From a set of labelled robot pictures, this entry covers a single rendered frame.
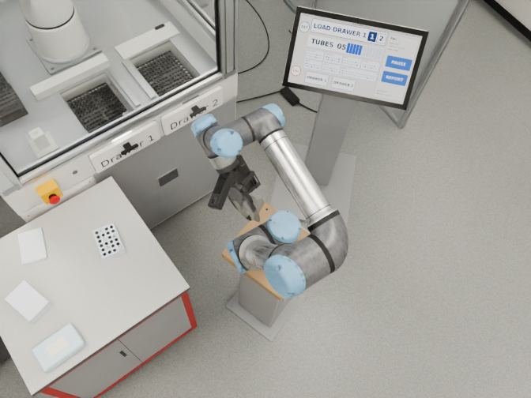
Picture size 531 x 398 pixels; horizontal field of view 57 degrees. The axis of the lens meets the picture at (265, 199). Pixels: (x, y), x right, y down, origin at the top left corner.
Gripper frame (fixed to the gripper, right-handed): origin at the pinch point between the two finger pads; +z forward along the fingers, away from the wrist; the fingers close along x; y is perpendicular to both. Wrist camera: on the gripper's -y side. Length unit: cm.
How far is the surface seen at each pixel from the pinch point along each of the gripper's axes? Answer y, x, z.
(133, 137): 8, 61, -27
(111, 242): -24, 59, -1
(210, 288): 11, 92, 69
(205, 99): 40, 52, -25
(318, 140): 88, 52, 28
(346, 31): 85, 9, -24
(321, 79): 73, 19, -11
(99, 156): -6, 65, -28
